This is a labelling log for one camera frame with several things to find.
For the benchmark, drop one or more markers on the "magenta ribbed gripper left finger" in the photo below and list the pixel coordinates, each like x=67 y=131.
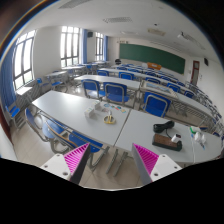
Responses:
x=69 y=166

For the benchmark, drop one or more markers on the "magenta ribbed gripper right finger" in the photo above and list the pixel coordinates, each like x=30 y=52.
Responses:
x=151 y=166

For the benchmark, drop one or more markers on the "white charger plug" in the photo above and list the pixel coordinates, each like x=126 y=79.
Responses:
x=176 y=138

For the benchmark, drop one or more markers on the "blue chair front left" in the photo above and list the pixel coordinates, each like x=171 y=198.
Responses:
x=75 y=140

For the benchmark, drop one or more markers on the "blue chair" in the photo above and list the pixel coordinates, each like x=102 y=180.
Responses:
x=116 y=92
x=155 y=104
x=75 y=140
x=91 y=88

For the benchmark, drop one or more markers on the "dark brown power strip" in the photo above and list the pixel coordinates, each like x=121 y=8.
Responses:
x=165 y=142

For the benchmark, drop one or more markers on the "grey desk front left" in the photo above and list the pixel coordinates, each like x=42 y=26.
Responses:
x=69 y=110

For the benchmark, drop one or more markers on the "white small box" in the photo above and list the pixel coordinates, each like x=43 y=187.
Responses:
x=89 y=112

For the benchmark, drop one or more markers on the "blue chair middle right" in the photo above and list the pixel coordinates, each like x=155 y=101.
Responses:
x=155 y=104

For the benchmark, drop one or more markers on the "white green bottle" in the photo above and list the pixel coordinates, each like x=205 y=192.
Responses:
x=197 y=134

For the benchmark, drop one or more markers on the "blue chair middle centre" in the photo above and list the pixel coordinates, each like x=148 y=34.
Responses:
x=116 y=92

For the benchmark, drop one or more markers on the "grey desk second row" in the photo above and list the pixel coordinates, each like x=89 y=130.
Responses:
x=132 y=85

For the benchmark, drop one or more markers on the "blue chair middle left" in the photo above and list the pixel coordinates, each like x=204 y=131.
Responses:
x=91 y=88

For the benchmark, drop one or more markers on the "green chalkboard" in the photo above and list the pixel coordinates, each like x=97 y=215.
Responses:
x=148 y=54

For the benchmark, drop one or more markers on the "blue curtain left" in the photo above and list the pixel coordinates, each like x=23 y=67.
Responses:
x=7 y=92

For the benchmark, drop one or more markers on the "left window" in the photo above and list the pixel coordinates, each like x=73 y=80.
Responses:
x=22 y=61

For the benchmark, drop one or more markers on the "window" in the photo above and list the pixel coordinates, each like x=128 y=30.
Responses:
x=69 y=46
x=22 y=61

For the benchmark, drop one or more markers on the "centre window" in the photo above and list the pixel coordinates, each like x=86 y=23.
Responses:
x=69 y=46

